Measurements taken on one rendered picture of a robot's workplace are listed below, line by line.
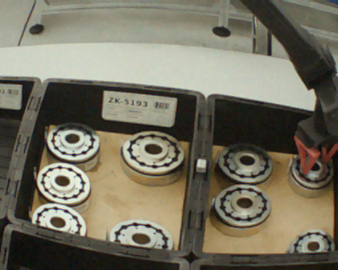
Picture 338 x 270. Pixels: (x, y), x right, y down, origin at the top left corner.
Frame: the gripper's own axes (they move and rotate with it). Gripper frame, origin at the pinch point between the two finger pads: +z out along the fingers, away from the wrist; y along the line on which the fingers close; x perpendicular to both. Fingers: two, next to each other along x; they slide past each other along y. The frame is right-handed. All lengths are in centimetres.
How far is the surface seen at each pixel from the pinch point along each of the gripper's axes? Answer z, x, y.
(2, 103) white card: 0, 43, -45
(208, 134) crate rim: -5.9, 11.0, -19.1
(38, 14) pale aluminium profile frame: 75, 197, 29
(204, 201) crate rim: -5.8, -1.6, -28.2
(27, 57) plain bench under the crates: 16, 80, -24
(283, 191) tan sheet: 4.2, 0.9, -7.2
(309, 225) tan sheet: 4.4, -10.1, -7.9
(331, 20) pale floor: 85, 152, 178
